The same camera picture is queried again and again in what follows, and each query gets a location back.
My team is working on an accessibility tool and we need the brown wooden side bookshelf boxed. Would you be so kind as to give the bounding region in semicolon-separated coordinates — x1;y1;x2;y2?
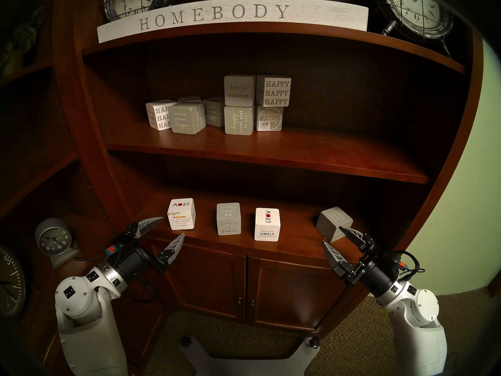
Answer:
0;0;126;376

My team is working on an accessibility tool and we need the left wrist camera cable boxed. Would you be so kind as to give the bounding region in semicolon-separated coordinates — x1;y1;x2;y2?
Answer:
75;246;118;262

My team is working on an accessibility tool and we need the brown wooden cabinet door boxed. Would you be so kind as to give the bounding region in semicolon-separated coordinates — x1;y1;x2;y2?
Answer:
247;256;349;333
172;246;247;321

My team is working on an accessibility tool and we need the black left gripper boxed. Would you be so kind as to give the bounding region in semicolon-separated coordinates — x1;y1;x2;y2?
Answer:
111;217;185;282

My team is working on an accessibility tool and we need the grey always choose happy cube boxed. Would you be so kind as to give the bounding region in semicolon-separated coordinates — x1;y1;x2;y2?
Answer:
168;102;207;134

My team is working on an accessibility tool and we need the grey cube with barcode sticker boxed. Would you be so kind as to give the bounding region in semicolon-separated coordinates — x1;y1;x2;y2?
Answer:
256;103;284;132

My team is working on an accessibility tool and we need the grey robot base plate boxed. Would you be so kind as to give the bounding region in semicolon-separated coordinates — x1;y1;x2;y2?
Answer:
180;336;321;376

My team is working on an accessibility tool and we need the black braided left gripper cable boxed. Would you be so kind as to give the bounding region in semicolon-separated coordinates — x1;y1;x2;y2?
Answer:
117;275;157;302

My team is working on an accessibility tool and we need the green artificial plant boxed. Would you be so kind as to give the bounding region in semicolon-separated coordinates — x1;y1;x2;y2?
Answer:
0;11;40;76

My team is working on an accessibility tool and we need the grey life's a beach cube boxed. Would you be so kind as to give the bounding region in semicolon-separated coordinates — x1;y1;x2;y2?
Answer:
216;202;241;236

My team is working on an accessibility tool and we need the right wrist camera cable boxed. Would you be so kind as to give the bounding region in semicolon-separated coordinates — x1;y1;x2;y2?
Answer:
391;251;425;280

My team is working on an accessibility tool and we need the brown wooden main bookshelf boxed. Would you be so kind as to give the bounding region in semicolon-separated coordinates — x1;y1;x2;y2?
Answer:
53;0;486;340

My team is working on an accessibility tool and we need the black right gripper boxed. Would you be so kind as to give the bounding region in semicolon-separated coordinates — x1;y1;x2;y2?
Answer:
322;226;400;297

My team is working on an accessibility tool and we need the white GROW cube torn label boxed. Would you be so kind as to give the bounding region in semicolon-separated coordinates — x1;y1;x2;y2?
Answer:
168;198;196;231

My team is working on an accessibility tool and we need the side bookshelf cabinet door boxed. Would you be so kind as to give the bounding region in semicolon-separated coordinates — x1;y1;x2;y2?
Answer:
114;293;169;364

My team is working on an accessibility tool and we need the grey let's escape cube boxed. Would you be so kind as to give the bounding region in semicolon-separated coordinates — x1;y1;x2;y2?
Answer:
224;74;256;107

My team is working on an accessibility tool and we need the large dark round clock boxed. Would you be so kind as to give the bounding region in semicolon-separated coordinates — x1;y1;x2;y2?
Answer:
0;244;27;319

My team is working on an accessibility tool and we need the white HOMEBODY wooden sign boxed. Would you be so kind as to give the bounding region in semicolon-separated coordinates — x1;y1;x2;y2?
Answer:
97;0;369;44

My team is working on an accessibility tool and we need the grey script cube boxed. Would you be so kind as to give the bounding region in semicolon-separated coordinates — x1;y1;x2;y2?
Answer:
202;97;225;127

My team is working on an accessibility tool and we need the white GROW world cube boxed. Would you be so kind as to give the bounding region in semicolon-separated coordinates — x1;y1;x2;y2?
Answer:
254;208;281;242

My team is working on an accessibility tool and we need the wire cage round clock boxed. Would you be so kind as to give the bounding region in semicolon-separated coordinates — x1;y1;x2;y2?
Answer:
103;0;177;23

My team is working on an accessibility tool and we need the grey happy looks good cube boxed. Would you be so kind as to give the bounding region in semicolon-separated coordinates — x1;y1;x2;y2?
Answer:
224;106;255;136

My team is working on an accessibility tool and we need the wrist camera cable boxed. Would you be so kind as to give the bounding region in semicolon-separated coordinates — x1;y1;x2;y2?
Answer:
391;251;425;280
75;246;118;262

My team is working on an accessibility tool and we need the small grey alarm clock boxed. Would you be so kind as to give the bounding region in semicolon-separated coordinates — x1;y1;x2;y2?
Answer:
34;218;82;269

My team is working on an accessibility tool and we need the white framed HAPPY cube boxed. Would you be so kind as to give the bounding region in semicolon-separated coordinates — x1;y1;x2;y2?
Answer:
256;75;292;107

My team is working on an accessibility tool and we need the wire cage clock with stand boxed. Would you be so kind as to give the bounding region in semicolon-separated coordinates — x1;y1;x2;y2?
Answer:
374;0;455;58

